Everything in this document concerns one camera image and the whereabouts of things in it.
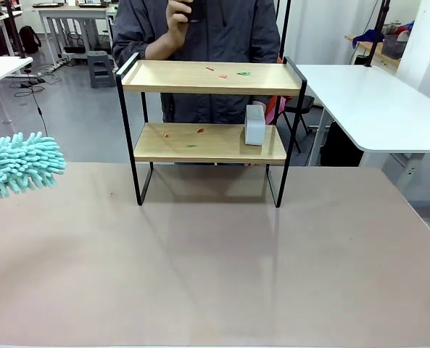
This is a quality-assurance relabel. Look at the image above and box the blue cloth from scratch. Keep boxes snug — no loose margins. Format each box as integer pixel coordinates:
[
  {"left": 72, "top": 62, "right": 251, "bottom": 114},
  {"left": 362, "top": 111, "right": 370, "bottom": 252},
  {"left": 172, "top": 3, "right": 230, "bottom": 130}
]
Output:
[{"left": 352, "top": 28, "right": 386, "bottom": 49}]

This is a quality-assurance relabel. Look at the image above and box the white background desk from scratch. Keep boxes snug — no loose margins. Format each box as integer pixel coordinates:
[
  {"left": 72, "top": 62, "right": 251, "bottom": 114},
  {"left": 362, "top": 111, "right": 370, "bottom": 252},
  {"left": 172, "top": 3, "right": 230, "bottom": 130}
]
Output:
[{"left": 32, "top": 1, "right": 120, "bottom": 70}]

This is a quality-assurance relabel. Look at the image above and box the person's right forearm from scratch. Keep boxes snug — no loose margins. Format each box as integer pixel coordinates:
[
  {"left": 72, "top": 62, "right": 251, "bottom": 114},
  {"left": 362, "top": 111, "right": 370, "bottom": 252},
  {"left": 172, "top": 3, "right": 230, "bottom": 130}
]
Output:
[{"left": 111, "top": 31, "right": 175, "bottom": 62}]

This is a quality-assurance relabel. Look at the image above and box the black clamp pole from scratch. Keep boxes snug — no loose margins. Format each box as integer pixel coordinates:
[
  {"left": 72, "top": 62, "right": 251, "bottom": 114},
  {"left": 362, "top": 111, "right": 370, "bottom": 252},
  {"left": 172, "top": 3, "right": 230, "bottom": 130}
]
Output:
[{"left": 4, "top": 0, "right": 29, "bottom": 59}]

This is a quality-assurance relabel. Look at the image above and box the black folding chair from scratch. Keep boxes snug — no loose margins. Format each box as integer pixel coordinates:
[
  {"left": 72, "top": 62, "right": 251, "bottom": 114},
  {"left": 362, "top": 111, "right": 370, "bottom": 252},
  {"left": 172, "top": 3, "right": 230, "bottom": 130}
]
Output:
[{"left": 282, "top": 95, "right": 315, "bottom": 153}]

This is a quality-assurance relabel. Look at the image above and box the black floor cable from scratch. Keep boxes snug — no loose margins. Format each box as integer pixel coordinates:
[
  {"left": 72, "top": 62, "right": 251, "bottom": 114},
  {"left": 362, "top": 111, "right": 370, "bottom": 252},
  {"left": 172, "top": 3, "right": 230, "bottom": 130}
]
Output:
[{"left": 15, "top": 70, "right": 52, "bottom": 138}]

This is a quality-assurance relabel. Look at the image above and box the wooden background desk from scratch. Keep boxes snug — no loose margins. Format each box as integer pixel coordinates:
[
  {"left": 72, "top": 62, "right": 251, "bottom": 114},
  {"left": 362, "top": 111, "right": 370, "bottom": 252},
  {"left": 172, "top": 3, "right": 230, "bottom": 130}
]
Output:
[{"left": 344, "top": 34, "right": 402, "bottom": 70}]

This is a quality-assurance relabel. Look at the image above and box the red pink cloth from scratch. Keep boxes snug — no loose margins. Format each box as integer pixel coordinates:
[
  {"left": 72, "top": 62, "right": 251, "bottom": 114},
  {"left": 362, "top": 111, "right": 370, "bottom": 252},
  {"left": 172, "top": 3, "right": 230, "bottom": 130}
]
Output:
[{"left": 264, "top": 96, "right": 286, "bottom": 126}]

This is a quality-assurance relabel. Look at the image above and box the grey plastic step stool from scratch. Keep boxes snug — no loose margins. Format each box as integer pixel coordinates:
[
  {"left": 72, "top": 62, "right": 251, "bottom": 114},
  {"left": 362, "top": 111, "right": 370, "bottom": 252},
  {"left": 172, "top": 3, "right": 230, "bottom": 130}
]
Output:
[{"left": 87, "top": 50, "right": 117, "bottom": 89}]

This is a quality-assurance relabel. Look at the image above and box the grey mesh basket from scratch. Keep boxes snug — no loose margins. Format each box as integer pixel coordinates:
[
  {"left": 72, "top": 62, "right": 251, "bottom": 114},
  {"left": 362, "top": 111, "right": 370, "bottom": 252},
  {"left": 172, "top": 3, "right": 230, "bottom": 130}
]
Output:
[{"left": 383, "top": 34, "right": 408, "bottom": 59}]

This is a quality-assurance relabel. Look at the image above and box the person in grey jacket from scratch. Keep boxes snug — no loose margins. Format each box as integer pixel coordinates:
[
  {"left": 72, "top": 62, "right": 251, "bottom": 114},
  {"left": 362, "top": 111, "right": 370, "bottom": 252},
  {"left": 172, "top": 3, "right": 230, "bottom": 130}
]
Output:
[{"left": 111, "top": 0, "right": 281, "bottom": 125}]

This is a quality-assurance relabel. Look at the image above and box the black backpack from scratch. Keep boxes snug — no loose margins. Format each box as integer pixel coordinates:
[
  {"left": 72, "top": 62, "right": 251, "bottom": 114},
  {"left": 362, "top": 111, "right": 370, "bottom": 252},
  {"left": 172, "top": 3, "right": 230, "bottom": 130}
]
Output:
[{"left": 18, "top": 25, "right": 42, "bottom": 54}]

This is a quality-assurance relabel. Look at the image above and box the black frame wooden two-tier shelf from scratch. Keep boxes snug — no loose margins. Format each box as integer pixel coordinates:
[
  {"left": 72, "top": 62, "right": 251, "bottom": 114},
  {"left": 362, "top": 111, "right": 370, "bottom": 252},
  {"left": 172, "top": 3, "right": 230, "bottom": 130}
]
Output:
[{"left": 115, "top": 52, "right": 307, "bottom": 209}]

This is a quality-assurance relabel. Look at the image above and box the white rectangular speaker box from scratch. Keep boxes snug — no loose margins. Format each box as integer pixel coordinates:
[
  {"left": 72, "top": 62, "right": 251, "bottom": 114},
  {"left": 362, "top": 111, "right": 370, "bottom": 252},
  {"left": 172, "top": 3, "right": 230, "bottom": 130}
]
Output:
[{"left": 243, "top": 104, "right": 267, "bottom": 147}]

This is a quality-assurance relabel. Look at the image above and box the small white table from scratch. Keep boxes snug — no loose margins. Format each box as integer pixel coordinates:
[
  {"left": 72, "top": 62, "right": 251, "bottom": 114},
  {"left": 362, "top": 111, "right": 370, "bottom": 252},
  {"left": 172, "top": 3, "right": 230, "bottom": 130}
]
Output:
[{"left": 0, "top": 56, "right": 33, "bottom": 124}]

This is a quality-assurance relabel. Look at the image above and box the person's right hand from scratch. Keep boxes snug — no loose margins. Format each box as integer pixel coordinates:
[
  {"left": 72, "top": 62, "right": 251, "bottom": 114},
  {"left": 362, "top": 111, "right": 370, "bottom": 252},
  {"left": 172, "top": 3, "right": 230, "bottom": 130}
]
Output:
[{"left": 162, "top": 0, "right": 194, "bottom": 52}]

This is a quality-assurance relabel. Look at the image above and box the large white rounded table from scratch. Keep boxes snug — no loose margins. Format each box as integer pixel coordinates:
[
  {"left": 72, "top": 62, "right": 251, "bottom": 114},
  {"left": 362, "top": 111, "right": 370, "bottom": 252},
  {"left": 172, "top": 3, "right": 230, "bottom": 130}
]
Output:
[{"left": 296, "top": 64, "right": 430, "bottom": 196}]

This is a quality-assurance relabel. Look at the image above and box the teal microfiber duster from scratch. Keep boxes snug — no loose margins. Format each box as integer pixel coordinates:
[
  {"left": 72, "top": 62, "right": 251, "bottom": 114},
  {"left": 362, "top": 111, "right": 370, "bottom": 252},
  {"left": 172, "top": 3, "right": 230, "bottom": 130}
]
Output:
[{"left": 0, "top": 131, "right": 67, "bottom": 202}]

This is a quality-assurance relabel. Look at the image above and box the black stand pole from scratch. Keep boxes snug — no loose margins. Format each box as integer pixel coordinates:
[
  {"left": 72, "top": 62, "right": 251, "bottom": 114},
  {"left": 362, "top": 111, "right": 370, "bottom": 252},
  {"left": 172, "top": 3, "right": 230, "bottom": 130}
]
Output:
[{"left": 361, "top": 0, "right": 392, "bottom": 69}]

